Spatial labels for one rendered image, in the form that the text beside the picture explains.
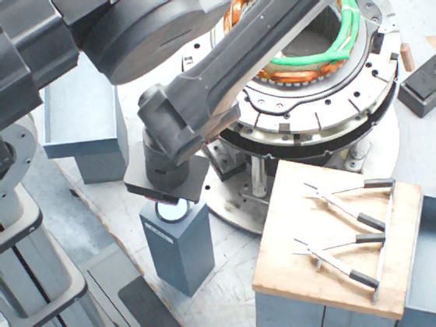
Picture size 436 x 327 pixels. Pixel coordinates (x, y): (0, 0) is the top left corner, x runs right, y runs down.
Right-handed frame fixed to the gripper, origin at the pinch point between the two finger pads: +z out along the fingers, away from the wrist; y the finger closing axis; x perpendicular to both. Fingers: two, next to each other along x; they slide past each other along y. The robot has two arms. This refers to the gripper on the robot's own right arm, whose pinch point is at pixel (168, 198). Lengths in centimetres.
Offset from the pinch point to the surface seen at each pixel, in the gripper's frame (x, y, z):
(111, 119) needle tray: -11.6, 12.3, 3.4
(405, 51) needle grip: -31.0, -27.5, -3.4
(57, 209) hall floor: -35, 43, 108
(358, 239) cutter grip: 1.6, -26.4, -6.5
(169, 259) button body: 3.8, -1.0, 13.7
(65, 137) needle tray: -7.1, 18.2, 3.9
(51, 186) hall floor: -41, 46, 109
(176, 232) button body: 4.0, -2.3, 1.6
